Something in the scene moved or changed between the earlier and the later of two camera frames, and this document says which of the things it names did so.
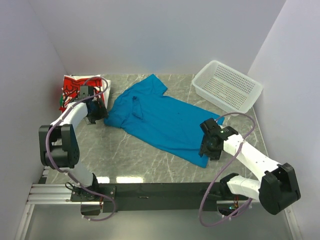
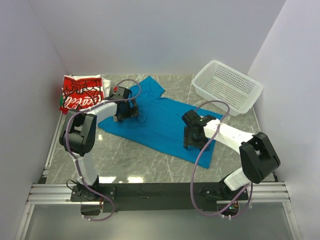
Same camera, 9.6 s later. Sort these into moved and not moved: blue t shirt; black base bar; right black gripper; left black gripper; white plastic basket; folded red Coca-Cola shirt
Moved: left black gripper; right black gripper
Not moved: folded red Coca-Cola shirt; black base bar; blue t shirt; white plastic basket
